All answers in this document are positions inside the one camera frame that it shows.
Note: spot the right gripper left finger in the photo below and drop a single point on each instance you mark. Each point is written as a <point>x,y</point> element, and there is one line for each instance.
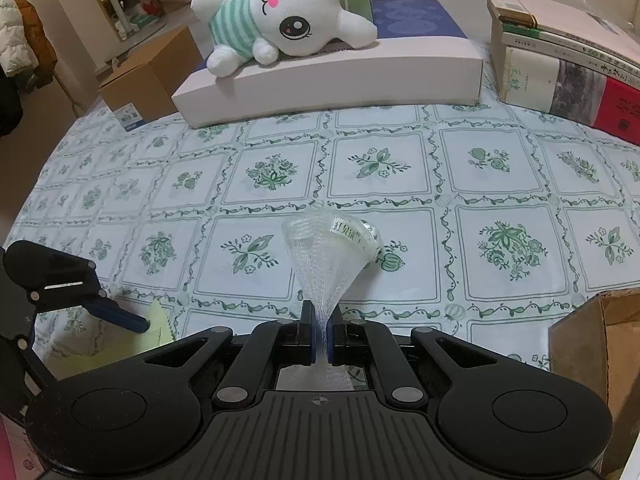
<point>259,356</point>

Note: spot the small green box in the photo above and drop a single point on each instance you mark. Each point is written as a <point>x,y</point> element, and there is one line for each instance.
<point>362,8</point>

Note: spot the brown cardboard tray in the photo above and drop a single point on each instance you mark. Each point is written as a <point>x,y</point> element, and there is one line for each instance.
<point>598,346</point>

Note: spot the clear bubble wrap bag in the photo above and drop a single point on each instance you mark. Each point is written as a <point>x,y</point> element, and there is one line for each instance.
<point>328,250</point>

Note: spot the floral green tablecloth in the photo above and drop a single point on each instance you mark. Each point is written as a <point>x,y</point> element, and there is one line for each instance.
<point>495,221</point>

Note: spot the brown jacket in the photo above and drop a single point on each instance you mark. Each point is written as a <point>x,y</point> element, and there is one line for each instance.
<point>43,74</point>

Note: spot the pink lidded cup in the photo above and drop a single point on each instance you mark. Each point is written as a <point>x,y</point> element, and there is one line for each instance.
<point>18,460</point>

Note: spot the small brown cardboard box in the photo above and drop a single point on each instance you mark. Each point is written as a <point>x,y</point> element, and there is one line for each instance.
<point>139,91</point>

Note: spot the white blue flat box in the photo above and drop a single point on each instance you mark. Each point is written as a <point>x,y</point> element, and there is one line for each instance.
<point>421,57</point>

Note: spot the white plush bunny toy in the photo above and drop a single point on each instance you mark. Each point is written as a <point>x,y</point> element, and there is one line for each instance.
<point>263,30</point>

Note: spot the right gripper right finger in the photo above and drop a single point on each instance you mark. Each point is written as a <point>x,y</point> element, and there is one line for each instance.
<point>372,347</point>

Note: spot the green cloth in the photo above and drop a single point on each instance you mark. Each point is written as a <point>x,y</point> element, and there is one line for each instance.
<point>129,344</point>

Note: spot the white puffer jacket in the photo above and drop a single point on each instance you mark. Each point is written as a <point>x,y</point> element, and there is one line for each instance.
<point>16,54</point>

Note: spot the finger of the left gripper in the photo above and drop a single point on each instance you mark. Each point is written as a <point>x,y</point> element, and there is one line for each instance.
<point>109,311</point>

